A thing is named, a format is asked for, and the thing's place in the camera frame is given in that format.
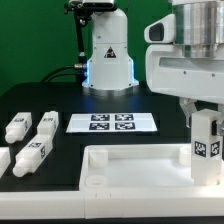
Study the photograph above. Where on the white desk top tray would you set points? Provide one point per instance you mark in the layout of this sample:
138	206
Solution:
140	166

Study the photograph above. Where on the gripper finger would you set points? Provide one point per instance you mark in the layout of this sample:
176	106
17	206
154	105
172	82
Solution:
188	107
220	121

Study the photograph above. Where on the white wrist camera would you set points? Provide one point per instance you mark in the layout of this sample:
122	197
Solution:
161	31

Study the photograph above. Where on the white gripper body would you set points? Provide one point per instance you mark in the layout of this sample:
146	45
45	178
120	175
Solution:
169	72

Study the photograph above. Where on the white marker sheet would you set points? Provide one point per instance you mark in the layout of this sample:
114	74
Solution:
111	122

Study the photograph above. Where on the white left fence block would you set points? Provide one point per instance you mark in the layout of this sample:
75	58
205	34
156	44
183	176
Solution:
5	159

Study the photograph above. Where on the white front fence bar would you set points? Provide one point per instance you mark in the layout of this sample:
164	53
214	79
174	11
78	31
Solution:
129	203

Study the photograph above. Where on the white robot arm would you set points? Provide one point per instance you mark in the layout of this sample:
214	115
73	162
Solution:
185	57

